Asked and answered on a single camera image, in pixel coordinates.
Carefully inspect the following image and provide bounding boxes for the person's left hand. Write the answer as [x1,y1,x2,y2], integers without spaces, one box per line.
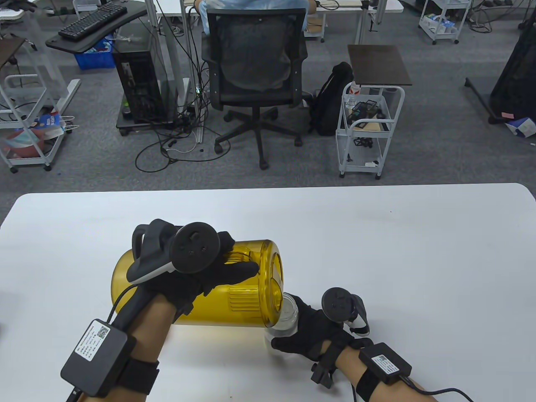
[138,232,259,325]

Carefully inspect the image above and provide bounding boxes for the person's right hand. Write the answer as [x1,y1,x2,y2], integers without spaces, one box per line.
[271,294,373,361]

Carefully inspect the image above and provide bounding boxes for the clear water cup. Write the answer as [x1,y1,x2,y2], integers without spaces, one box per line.
[265,292,299,354]

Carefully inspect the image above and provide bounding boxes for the yellow transparent kettle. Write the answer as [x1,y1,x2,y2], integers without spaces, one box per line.
[111,239,285,327]

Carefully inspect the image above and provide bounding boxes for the person's left forearm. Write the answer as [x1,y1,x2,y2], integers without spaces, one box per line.
[84,293,174,402]

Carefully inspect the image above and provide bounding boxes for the person's right forearm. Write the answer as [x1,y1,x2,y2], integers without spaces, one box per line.
[337,345,438,402]

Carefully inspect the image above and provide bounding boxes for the grey left hand controller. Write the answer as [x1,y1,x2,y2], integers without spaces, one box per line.
[127,219,221,285]

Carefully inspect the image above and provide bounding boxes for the grey hand controller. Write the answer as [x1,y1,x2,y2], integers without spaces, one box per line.
[127,219,221,285]
[322,287,370,337]

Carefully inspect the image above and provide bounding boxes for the grey right hand controller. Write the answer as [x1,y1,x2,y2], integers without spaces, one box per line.
[322,287,370,337]

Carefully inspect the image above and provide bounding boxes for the black right wrist sensor box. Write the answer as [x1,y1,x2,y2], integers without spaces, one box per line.
[359,343,413,385]

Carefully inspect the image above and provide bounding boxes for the black wrist sensor box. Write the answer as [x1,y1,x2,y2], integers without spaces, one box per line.
[359,343,413,385]
[61,319,137,397]

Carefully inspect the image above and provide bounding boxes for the black left wrist sensor box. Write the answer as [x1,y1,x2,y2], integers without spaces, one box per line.
[61,319,137,397]

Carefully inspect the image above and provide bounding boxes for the white rolling cart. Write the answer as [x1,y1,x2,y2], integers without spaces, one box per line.
[335,82,406,180]
[419,0,472,45]
[0,75,70,173]

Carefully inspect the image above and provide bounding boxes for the black wheeled platform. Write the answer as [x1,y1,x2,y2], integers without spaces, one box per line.
[116,107,198,137]

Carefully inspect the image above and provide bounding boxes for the black computer tower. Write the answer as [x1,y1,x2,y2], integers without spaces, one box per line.
[112,40,169,124]

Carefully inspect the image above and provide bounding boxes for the blue white bag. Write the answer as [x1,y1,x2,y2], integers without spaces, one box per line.
[33,112,66,139]

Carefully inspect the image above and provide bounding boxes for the black backpack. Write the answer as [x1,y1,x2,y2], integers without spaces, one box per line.
[309,62,356,137]

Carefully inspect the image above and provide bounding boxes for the black mesh office chair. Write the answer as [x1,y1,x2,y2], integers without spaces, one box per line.
[201,8,314,170]

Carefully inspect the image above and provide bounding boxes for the blue plastic crate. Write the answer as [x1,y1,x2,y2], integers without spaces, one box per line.
[74,37,116,70]

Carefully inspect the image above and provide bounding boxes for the dark brown side table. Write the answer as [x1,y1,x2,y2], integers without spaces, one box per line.
[0,36,28,70]
[348,44,413,87]

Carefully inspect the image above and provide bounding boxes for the black curved desk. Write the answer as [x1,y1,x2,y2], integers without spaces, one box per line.
[45,0,155,54]

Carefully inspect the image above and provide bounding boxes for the white long desk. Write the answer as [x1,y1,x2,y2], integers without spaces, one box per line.
[144,0,405,145]

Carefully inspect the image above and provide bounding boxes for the black keyboard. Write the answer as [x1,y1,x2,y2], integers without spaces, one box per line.
[58,1,128,41]

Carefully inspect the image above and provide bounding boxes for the cardboard box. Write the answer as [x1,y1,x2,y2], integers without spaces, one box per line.
[305,13,327,39]

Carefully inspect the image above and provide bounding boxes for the white blue box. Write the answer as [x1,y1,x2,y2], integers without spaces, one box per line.
[505,117,536,139]

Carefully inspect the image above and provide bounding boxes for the black fabric stand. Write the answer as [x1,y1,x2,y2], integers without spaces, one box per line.
[465,30,536,125]

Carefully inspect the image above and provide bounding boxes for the black right wrist strap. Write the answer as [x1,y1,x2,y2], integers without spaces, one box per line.
[355,368,384,402]

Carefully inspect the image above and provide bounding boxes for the black wrist strap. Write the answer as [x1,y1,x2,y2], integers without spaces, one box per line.
[113,358,160,394]
[355,368,384,402]

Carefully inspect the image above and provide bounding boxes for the black left wrist strap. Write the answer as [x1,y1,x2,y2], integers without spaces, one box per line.
[113,358,160,394]

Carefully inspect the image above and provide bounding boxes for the black sensor cable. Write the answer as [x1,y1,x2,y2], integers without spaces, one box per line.
[398,376,474,402]

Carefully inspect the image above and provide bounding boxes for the black floor cables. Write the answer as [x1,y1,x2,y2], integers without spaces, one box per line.
[135,63,232,173]

